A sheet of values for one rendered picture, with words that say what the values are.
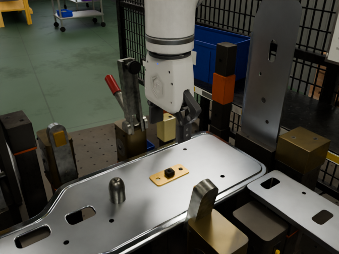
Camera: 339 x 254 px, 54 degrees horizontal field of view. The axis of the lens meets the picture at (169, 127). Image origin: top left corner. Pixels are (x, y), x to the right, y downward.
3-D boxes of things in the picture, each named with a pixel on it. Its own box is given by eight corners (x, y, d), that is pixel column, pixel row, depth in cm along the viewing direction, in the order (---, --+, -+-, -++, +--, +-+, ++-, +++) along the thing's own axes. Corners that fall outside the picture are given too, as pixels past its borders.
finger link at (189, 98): (170, 79, 60) (169, 106, 63) (197, 96, 55) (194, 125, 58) (175, 78, 61) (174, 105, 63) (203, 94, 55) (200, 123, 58)
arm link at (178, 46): (134, 30, 58) (135, 48, 60) (163, 42, 52) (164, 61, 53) (173, 24, 62) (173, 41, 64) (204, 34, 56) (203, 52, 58)
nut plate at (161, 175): (158, 187, 68) (158, 182, 68) (148, 177, 71) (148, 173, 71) (190, 172, 73) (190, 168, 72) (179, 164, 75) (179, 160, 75)
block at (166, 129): (165, 231, 97) (164, 121, 79) (158, 224, 100) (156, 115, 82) (174, 225, 99) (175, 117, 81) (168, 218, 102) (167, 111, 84)
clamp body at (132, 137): (133, 242, 94) (125, 134, 77) (116, 220, 101) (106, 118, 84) (153, 231, 98) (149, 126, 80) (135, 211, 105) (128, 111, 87)
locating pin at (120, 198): (115, 212, 64) (112, 185, 61) (107, 202, 67) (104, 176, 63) (129, 205, 66) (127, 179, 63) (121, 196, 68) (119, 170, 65)
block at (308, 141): (281, 267, 87) (309, 151, 69) (257, 247, 92) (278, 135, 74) (299, 252, 91) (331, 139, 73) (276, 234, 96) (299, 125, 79)
